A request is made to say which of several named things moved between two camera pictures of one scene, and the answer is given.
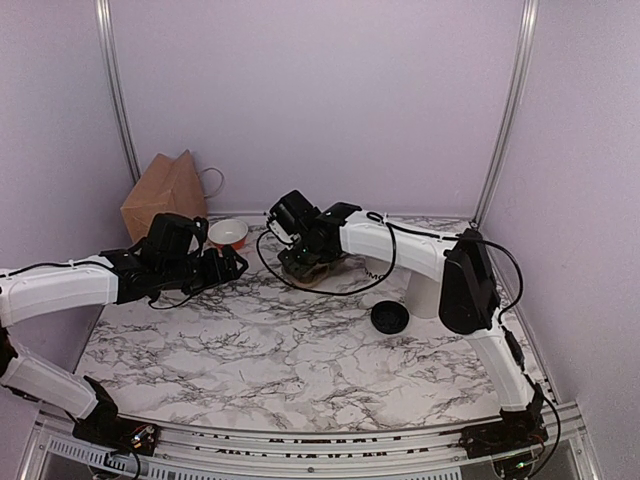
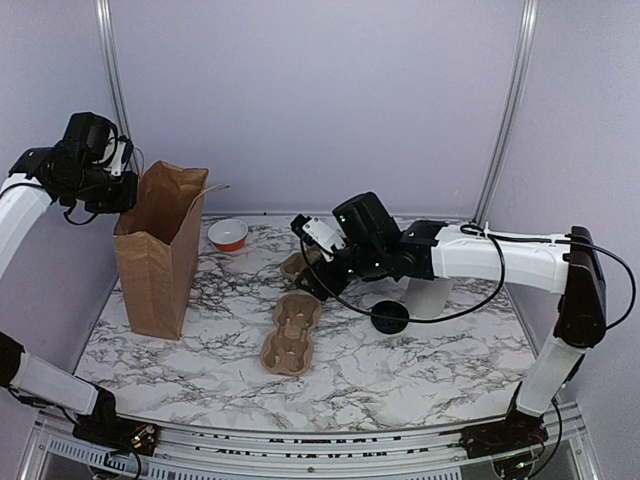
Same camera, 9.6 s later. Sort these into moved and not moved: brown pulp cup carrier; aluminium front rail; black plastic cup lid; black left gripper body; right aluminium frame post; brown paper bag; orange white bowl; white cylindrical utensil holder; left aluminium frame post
Moved: black left gripper body; brown paper bag; brown pulp cup carrier
Not moved: left aluminium frame post; right aluminium frame post; black plastic cup lid; white cylindrical utensil holder; orange white bowl; aluminium front rail
